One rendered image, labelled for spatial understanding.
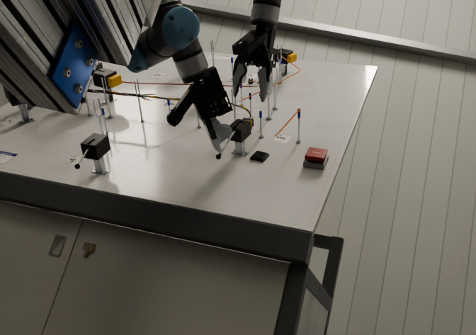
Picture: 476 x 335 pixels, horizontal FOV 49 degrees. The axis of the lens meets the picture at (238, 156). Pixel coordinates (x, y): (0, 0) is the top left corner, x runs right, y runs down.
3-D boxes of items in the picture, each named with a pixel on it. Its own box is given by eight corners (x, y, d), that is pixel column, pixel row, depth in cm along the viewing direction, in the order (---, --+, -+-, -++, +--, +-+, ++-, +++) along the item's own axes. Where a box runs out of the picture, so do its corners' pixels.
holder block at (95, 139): (73, 188, 134) (65, 155, 129) (100, 163, 144) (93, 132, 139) (88, 191, 133) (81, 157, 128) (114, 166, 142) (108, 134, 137)
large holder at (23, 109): (27, 105, 180) (15, 66, 173) (40, 123, 167) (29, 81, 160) (6, 110, 177) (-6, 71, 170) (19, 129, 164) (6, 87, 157)
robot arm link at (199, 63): (176, 64, 122) (172, 60, 130) (183, 81, 124) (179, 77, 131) (205, 52, 123) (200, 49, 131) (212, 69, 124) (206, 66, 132)
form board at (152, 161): (-80, 160, 154) (-82, 155, 153) (109, 47, 235) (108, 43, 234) (312, 238, 116) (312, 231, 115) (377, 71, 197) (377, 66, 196)
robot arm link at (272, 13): (273, 4, 136) (246, 2, 139) (270, 23, 137) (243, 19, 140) (284, 10, 142) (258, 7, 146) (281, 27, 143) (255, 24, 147)
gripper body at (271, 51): (275, 71, 146) (283, 27, 144) (263, 68, 138) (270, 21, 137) (251, 66, 149) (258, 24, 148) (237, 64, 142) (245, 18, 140)
